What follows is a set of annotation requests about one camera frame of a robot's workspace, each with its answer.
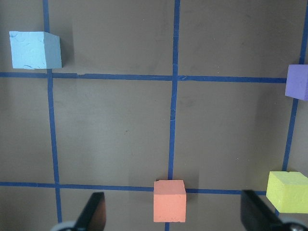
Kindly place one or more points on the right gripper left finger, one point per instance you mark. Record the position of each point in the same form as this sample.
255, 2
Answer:
93, 216

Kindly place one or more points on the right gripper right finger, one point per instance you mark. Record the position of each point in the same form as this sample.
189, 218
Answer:
255, 214

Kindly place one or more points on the light blue block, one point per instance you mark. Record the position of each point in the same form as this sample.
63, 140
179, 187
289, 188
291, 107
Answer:
35, 50

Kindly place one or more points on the yellow foam block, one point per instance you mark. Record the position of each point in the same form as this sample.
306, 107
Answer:
288, 191

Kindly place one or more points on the orange block upper left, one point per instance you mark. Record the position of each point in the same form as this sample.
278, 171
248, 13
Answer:
169, 201

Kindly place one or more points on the purple block left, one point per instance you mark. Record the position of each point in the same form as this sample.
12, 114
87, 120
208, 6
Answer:
297, 81

